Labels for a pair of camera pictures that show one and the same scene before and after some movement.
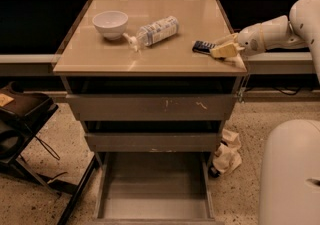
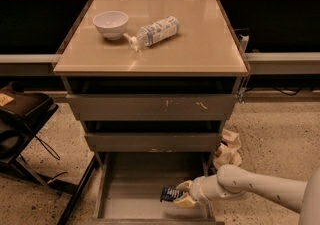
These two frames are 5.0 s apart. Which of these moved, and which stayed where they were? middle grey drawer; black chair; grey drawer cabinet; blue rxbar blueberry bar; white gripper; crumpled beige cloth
Moved: white gripper; blue rxbar blueberry bar
Stayed: crumpled beige cloth; black chair; middle grey drawer; grey drawer cabinet
